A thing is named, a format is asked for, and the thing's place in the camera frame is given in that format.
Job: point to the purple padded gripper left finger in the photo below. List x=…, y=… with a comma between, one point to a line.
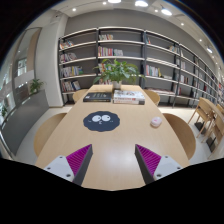
x=72, y=167

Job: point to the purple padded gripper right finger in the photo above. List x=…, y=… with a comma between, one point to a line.
x=153, y=166

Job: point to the dark cartoon face mouse pad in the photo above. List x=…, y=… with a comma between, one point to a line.
x=101, y=121

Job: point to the wooden chair near right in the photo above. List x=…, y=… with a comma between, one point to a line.
x=183, y=132

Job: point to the wooden chair near left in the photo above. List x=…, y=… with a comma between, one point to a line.
x=45, y=131

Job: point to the wooden chair far right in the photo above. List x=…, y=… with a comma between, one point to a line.
x=153, y=96

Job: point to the stack of white red books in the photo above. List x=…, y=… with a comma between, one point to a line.
x=128, y=97

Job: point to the wooden chair far right edge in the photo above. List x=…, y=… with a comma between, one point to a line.
x=217, y=131

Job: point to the wooden chair far left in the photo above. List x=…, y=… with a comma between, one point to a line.
x=78, y=94

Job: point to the black book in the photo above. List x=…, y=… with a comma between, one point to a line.
x=98, y=97

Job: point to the wooden chair at right table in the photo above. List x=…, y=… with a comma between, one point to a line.
x=206, y=112

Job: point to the green plant by window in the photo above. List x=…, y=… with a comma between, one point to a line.
x=35, y=85

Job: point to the large grey bookshelf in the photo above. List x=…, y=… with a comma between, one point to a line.
x=179, y=75

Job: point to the potted green plant white pot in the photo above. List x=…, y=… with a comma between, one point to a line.
x=116, y=72

